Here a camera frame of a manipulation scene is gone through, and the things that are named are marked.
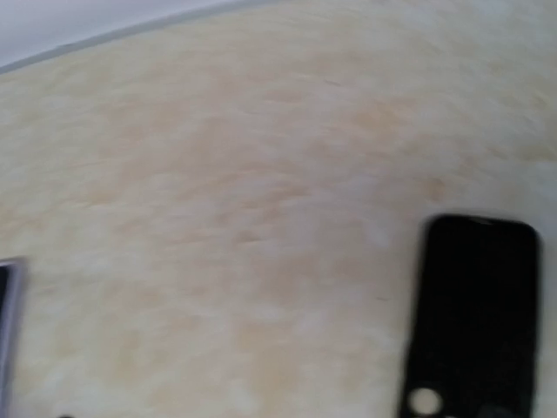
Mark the black phone case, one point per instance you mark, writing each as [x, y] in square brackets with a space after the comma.
[475, 327]

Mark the lilac phone case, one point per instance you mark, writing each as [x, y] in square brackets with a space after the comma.
[9, 326]

